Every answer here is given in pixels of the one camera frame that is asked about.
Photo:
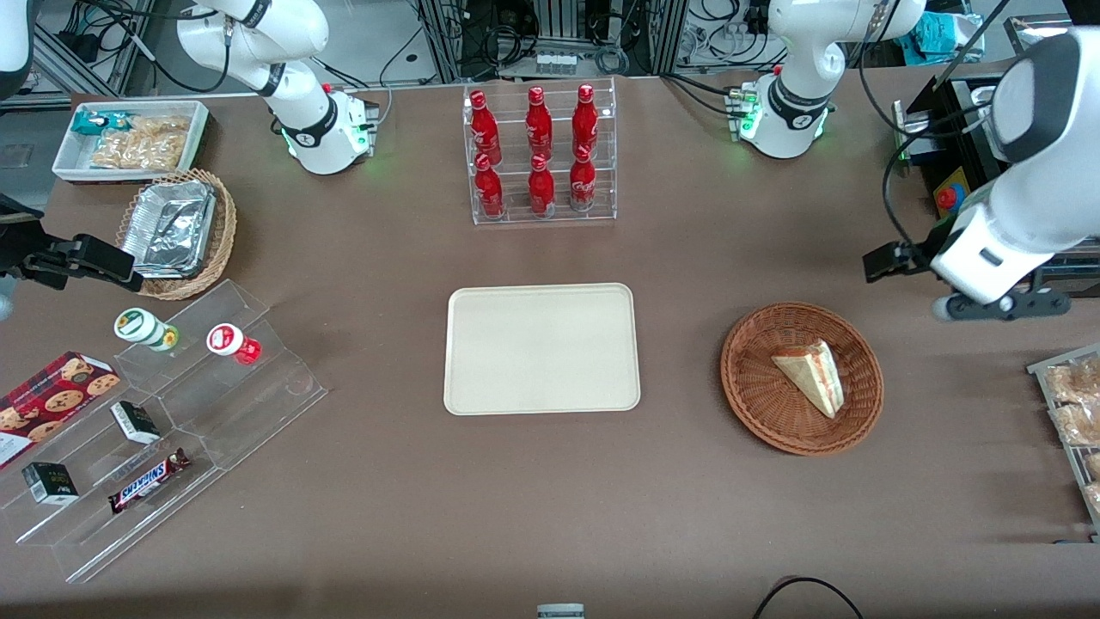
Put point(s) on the red emergency stop button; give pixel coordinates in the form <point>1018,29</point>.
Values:
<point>949,199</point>

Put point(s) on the red lidded yogurt cup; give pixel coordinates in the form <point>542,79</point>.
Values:
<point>229,340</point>

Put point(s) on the red tartan cookie box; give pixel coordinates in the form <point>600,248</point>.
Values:
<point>51,400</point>

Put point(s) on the teal snack packet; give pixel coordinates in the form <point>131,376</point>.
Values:
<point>99,122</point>

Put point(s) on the round brown wicker basket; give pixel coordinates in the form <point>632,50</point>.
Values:
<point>765,404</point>

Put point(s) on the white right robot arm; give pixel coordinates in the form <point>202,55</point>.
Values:
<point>302,116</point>

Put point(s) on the black control box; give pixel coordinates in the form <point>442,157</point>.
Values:
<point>962,146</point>

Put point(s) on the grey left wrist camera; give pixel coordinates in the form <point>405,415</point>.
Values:
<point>1023,305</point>

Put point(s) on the tray of packaged bread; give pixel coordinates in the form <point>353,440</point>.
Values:
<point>1044,383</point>

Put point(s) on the small black carton box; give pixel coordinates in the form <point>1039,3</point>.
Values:
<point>135,422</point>
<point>50,483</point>

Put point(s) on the Snickers chocolate bar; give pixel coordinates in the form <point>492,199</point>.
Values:
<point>148,481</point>

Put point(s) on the green lidded yogurt cup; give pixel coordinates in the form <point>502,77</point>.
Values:
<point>142,327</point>

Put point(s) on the clear acrylic bottle rack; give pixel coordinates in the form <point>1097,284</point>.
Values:
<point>516,211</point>

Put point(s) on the red cola bottle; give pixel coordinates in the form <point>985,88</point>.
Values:
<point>490,187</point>
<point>585,116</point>
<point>541,185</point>
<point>539,120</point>
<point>583,180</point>
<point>485,125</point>

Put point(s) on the small grey device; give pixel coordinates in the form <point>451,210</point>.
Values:
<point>560,611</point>

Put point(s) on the triangular wrapped sandwich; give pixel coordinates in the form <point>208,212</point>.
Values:
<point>812,374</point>

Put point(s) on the teal plastic bag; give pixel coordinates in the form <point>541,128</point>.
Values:
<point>945,36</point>

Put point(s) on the aluminium frame rack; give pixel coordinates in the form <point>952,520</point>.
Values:
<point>443,39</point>

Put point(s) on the clear acrylic stepped stand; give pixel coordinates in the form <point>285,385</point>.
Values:
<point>249,404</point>

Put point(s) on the white rectangular snack bin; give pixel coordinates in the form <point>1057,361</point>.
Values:
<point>64,163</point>

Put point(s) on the beige plastic tray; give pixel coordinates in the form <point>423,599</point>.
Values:
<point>541,348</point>

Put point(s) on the wrapped bread bun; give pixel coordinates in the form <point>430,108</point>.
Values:
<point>1081,424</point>
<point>1093,497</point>
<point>1078,380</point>

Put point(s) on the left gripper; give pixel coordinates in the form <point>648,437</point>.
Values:
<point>913,254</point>

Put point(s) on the clear bag of crackers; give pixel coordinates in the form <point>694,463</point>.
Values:
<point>142,144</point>

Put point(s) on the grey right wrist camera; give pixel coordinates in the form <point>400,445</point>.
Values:
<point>4,301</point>

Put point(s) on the wicker basket with foil trays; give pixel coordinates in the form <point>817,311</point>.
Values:
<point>222,232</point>

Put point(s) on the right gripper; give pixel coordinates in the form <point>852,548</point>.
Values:
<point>17,243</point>

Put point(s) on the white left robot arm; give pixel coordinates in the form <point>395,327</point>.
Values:
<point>791,107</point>

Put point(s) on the grey power strip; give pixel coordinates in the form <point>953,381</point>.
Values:
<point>555,62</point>

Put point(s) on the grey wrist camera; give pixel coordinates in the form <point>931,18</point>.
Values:
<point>1023,305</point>
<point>4,301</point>

